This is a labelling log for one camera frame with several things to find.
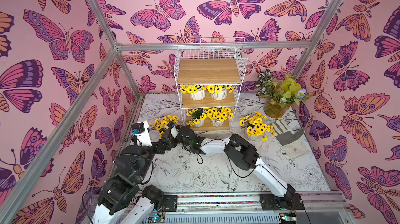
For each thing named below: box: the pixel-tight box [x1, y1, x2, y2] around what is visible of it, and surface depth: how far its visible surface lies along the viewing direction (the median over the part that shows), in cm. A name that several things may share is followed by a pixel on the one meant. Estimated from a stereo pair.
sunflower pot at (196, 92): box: [179, 84, 208, 101], surface depth 77 cm
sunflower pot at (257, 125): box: [239, 111, 275, 142], surface depth 87 cm
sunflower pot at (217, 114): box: [206, 106, 234, 128], surface depth 92 cm
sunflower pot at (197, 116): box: [185, 107, 208, 128], surface depth 94 cm
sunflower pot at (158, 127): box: [147, 115, 180, 143], surface depth 87 cm
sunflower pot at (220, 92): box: [206, 84, 235, 101], surface depth 74 cm
